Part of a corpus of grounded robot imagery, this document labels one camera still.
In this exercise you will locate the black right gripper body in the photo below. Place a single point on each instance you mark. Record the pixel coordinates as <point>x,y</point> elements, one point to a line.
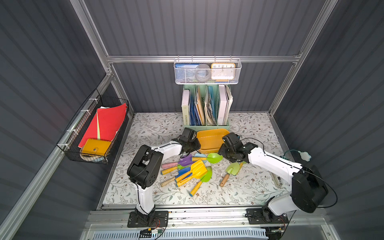
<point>226,153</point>

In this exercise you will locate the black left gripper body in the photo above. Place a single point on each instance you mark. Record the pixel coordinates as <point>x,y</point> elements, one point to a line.
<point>193,145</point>

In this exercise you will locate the light green trowel wooden handle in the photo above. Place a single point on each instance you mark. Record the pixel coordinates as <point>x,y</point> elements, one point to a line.
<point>231,170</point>

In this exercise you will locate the bright green shovel yellow handle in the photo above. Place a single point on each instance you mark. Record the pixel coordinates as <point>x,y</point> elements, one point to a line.
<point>212,158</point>

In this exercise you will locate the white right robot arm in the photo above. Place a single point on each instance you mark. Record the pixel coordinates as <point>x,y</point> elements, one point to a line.
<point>308,189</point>

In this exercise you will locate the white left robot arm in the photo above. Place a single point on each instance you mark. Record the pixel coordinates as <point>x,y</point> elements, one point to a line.
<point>145,166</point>

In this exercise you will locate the yellow plastic storage box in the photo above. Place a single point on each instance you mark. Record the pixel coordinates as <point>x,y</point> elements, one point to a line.
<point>211,140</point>

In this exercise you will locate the blue box in basket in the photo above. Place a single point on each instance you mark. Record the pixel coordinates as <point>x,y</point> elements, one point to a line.
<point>185,73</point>

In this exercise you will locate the floral patterned table mat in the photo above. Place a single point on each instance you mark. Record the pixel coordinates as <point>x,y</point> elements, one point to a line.
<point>251,186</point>

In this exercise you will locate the white book in organizer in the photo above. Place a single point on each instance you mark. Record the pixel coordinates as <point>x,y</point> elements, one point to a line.
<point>186,107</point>

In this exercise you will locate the mint green file organizer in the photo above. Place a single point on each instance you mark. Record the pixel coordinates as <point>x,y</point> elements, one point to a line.
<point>204,107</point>

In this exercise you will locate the white binder in organizer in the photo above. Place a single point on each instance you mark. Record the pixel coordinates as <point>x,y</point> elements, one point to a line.
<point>222,104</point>

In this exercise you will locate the grey tape roll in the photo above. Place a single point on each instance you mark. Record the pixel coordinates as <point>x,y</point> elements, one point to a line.
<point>203,73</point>

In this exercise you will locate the yellow alarm clock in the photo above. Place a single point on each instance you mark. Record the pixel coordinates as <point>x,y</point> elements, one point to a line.
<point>223,71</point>

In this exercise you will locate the red paper folder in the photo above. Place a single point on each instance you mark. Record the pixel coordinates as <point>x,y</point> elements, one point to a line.
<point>105,124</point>

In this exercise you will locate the yellow wallet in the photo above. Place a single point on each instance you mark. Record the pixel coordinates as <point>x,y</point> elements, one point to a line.
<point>96,147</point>

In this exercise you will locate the purple shovel pink handle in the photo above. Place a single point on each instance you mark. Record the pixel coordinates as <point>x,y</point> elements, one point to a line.
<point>186,161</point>

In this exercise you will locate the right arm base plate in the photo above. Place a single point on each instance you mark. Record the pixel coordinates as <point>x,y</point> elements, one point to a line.
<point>259,216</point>

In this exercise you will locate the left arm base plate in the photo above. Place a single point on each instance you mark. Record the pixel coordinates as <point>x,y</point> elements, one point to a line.
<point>152,220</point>

